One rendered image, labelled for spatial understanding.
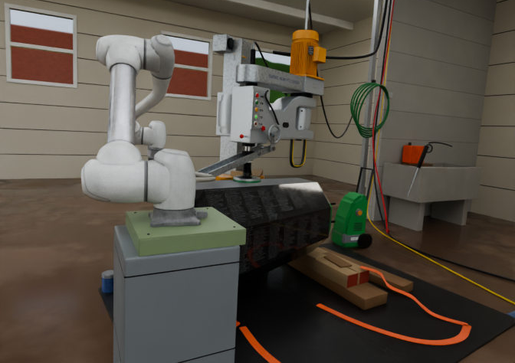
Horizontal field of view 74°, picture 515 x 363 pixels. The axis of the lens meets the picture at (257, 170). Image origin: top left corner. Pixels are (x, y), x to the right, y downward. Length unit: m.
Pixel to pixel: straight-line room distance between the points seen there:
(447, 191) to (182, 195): 4.45
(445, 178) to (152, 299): 4.51
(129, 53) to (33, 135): 6.74
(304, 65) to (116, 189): 2.23
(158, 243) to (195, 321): 0.33
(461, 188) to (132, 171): 4.87
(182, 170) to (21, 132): 7.11
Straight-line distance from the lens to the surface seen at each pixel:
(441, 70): 6.13
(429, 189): 5.02
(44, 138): 8.24
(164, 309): 1.29
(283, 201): 2.54
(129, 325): 1.29
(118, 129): 1.40
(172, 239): 1.21
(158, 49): 1.63
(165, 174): 1.28
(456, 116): 6.46
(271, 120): 2.72
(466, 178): 5.63
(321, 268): 2.92
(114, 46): 1.63
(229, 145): 3.32
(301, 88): 3.02
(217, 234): 1.25
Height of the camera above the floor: 1.22
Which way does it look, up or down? 7 degrees down
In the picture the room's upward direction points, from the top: 3 degrees clockwise
